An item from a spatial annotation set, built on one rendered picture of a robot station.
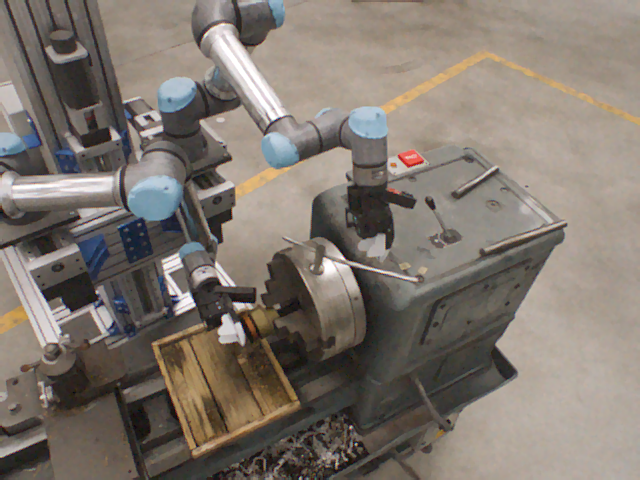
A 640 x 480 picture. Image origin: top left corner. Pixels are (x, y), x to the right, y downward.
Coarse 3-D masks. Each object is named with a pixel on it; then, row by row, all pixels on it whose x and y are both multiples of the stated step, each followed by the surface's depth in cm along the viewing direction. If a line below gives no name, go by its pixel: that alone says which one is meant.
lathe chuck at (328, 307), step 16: (288, 256) 130; (304, 256) 129; (304, 272) 126; (336, 272) 127; (304, 288) 126; (320, 288) 124; (336, 288) 126; (304, 304) 130; (320, 304) 123; (336, 304) 125; (320, 320) 124; (336, 320) 125; (352, 320) 128; (320, 336) 127; (336, 336) 127; (352, 336) 130; (320, 352) 131; (336, 352) 133
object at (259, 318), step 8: (248, 312) 133; (256, 312) 131; (264, 312) 130; (272, 312) 132; (240, 320) 132; (248, 320) 130; (256, 320) 130; (264, 320) 130; (272, 320) 132; (248, 328) 129; (256, 328) 130; (264, 328) 130; (272, 328) 131; (248, 336) 134; (256, 336) 130; (264, 336) 131
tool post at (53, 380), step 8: (80, 360) 124; (72, 368) 119; (80, 368) 119; (48, 376) 117; (56, 376) 117; (64, 376) 117; (72, 376) 118; (80, 376) 121; (88, 376) 125; (56, 384) 117; (64, 384) 119; (72, 384) 120; (80, 384) 121; (56, 392) 119; (64, 392) 120
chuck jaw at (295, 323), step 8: (296, 312) 133; (280, 320) 131; (288, 320) 131; (296, 320) 131; (304, 320) 131; (280, 328) 130; (288, 328) 129; (296, 328) 129; (304, 328) 129; (312, 328) 129; (280, 336) 131; (288, 336) 131; (296, 336) 130; (304, 336) 127; (312, 336) 127; (304, 344) 128; (312, 344) 127; (320, 344) 129; (328, 344) 128
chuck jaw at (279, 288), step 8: (280, 256) 136; (272, 264) 132; (280, 264) 133; (272, 272) 133; (280, 272) 133; (288, 272) 134; (272, 280) 134; (280, 280) 133; (288, 280) 134; (272, 288) 132; (280, 288) 133; (288, 288) 134; (264, 296) 132; (272, 296) 133; (280, 296) 133; (288, 296) 134; (264, 304) 134; (272, 304) 133
